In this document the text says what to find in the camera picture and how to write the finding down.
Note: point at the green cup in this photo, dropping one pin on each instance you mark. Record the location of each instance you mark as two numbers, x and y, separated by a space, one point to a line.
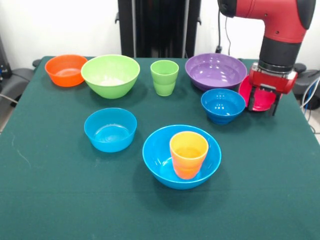
163 85

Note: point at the small dark blue bowl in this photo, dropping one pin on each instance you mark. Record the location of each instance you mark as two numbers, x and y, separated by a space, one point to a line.
222 115

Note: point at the large purple bowl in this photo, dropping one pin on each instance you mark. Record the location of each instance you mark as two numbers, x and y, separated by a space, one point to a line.
215 75

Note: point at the black pedestal leg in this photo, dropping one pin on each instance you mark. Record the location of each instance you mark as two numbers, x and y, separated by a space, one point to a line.
308 82
20 77

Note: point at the large light blue bowl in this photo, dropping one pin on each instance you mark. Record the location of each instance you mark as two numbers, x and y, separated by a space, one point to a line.
155 155

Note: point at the orange bowl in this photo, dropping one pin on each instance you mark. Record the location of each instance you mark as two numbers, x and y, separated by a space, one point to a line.
66 77

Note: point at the dark green table cloth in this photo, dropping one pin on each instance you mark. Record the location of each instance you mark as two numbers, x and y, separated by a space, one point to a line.
160 212

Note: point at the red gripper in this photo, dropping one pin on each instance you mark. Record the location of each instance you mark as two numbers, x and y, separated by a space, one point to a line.
272 81

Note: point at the small pink bowl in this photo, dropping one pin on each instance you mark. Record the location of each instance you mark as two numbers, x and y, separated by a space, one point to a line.
262 101

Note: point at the orange cup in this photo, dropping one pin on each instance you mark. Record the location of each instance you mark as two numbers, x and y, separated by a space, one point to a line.
188 162

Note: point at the large green bowl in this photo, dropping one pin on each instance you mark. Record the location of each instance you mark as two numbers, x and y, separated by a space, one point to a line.
110 87

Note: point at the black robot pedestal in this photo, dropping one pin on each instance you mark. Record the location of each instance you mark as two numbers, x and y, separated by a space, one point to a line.
160 25

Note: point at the small light blue bowl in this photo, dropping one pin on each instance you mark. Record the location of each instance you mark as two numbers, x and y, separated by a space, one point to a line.
110 142

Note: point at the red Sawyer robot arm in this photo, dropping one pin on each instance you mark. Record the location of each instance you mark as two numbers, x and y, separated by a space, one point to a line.
280 25

